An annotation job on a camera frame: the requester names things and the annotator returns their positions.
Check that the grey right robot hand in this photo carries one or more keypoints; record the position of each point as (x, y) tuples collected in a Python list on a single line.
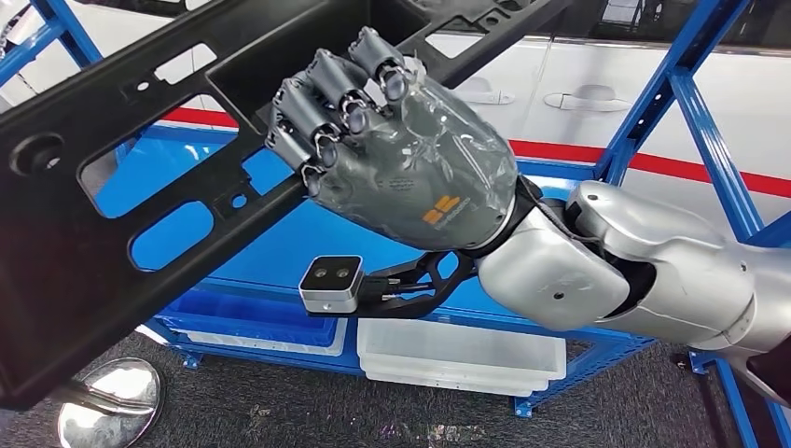
[(420, 173)]

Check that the black plastic panel part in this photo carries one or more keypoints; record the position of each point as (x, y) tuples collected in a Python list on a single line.
[(62, 297)]

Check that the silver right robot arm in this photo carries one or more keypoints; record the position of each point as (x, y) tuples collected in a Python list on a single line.
[(680, 278)]

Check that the translucent plastic bin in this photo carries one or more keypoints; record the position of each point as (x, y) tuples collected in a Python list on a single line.
[(457, 386), (463, 349)]

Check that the blue plastic bin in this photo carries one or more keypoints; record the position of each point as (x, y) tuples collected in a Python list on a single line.
[(247, 315)]

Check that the silver floor tape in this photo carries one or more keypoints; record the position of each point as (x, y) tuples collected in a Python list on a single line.
[(445, 433)]

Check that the white car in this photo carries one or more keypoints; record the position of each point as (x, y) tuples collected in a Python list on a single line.
[(741, 111)]

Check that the chrome barrier stanchion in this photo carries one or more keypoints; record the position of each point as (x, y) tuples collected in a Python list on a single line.
[(117, 408)]

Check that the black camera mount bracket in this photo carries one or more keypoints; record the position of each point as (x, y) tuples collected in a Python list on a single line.
[(420, 303)]

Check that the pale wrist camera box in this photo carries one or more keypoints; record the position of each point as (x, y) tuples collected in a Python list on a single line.
[(330, 281)]

